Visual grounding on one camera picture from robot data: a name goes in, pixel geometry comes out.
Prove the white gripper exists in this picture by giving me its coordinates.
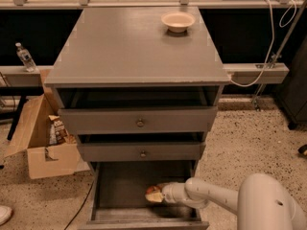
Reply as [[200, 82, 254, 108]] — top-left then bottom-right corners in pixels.
[[145, 182, 186, 204]]

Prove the red apple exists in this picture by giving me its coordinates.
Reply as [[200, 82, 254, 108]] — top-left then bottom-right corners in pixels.
[[146, 186, 161, 195]]

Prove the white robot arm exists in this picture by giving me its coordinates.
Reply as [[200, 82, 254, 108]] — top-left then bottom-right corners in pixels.
[[145, 173, 306, 230]]

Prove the grey middle drawer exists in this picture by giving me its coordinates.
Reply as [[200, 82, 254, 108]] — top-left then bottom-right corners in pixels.
[[78, 132, 205, 162]]

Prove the grey drawer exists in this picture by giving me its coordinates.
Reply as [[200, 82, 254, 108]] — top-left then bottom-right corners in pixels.
[[78, 132, 205, 162], [57, 87, 219, 135], [78, 161, 209, 230]]

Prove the grey bottom drawer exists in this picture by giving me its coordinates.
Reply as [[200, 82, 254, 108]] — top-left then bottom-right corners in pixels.
[[78, 161, 209, 230]]

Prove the grey top drawer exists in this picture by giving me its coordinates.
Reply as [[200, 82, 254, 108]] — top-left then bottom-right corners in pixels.
[[57, 87, 219, 135]]

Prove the grey wooden drawer cabinet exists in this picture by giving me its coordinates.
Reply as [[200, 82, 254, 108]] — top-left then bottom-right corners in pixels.
[[44, 6, 231, 230]]

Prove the brown snack bag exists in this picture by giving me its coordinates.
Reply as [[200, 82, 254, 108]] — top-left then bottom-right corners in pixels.
[[49, 115, 68, 145]]

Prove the open cardboard box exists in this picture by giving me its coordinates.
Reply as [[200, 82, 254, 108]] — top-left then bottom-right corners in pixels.
[[3, 68, 82, 180]]

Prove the white shoe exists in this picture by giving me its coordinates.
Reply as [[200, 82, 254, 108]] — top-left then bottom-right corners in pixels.
[[0, 205, 13, 225]]

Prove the black table leg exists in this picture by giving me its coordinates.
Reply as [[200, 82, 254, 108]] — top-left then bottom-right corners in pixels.
[[0, 86, 43, 141]]

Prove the white ceramic bowl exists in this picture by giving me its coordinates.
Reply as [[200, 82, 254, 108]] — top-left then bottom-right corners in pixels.
[[161, 11, 196, 33]]

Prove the metal stand pole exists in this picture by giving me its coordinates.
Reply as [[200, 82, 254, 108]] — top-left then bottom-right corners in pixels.
[[251, 0, 307, 112]]

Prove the clear plastic water bottle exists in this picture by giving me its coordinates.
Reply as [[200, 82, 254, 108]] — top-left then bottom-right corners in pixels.
[[15, 42, 36, 72]]

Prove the black floor cable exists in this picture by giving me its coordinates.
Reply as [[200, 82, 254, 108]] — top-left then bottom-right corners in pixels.
[[62, 179, 96, 230]]

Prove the white cable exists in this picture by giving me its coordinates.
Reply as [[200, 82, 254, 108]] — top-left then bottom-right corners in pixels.
[[228, 0, 298, 88]]

